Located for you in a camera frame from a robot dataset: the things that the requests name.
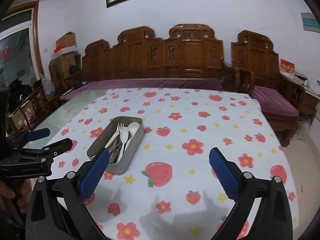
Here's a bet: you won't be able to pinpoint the small white plastic spoon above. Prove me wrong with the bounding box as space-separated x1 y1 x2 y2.
116 127 129 162

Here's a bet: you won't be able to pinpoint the silver metal fork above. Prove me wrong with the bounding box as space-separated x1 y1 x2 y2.
105 122 124 148

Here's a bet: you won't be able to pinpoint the large white plastic ladle spoon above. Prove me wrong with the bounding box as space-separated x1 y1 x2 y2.
124 122 140 152

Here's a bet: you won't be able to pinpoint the left hand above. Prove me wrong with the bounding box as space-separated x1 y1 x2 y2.
0 179 32 213

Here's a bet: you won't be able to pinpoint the small wooden chair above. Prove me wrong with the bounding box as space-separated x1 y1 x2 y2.
7 85 60 132

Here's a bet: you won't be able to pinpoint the grey metal utensil tray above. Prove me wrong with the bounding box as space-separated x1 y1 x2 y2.
87 116 144 175

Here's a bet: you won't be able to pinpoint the fruit flower print tablecloth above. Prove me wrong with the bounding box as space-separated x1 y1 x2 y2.
51 88 299 239

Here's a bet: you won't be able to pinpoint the stacked cardboard boxes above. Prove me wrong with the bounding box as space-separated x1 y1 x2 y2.
49 31 81 83

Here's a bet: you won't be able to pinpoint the purple armchair cushion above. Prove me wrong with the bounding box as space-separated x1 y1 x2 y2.
251 86 299 117

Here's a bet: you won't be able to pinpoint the purple sofa cushion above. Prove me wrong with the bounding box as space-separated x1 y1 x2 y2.
60 78 225 101

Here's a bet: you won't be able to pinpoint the wooden side table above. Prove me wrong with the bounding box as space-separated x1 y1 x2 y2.
279 73 319 124

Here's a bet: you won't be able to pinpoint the red desk calendar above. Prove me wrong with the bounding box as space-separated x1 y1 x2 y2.
280 59 295 75

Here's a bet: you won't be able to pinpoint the carved wooden armchair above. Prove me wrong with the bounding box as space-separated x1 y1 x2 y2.
231 30 299 147

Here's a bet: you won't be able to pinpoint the carved wooden sofa bench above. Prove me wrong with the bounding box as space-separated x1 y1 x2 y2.
81 24 255 94

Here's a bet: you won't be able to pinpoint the green framed wall sign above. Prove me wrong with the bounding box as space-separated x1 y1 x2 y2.
301 12 320 33

